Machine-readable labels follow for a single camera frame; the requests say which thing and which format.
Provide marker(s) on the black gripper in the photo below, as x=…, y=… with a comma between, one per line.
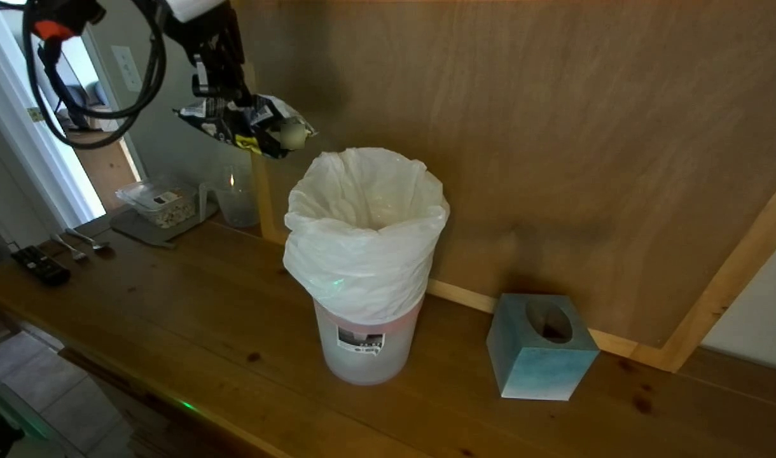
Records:
x=211, y=47

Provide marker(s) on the white plastic bin liner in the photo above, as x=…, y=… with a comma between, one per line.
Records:
x=364, y=233

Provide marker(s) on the white plastic bin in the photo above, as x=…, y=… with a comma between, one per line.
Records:
x=368, y=344

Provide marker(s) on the clear plastic measuring cup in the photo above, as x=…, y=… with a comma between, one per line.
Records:
x=232, y=204

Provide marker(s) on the grey tray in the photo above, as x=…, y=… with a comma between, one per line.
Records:
x=154, y=233

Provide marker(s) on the metal spoon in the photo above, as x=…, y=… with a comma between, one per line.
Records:
x=93, y=242

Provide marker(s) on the metal fork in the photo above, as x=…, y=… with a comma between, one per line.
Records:
x=70, y=249

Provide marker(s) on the black remote control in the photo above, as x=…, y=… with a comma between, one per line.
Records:
x=41, y=265

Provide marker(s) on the framed plywood board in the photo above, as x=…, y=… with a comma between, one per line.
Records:
x=574, y=144

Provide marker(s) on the blue tissue box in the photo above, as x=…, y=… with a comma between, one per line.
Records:
x=541, y=358

